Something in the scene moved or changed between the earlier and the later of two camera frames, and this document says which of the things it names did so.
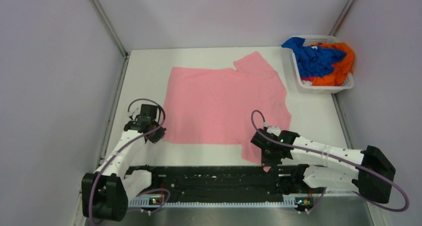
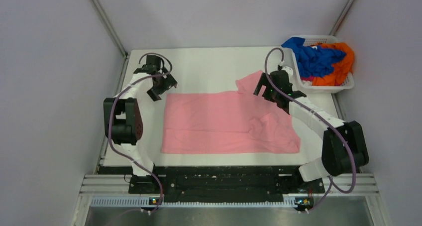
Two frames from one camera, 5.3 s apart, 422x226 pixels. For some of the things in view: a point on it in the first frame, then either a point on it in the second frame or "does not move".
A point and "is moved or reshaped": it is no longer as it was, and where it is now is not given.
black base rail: x=179 y=183 does not move
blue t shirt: x=312 y=61 does not move
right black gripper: x=266 y=161 to x=263 y=81
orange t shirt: x=341 y=68 does not move
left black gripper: x=159 y=134 to x=168 y=82
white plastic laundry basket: x=307 y=86 does not move
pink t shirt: x=225 y=106 is moved or reshaped
